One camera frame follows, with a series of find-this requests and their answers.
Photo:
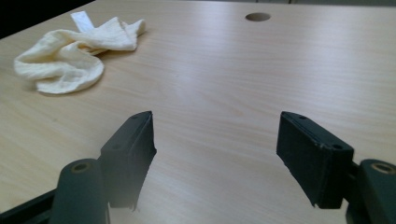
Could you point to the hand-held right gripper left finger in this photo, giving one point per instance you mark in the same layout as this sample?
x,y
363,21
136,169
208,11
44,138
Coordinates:
x,y
129,155

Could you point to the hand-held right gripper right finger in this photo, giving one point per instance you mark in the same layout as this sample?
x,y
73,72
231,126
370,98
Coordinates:
x,y
314,161

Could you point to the cream cloth with red flowers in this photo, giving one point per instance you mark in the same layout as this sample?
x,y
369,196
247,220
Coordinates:
x,y
62,62

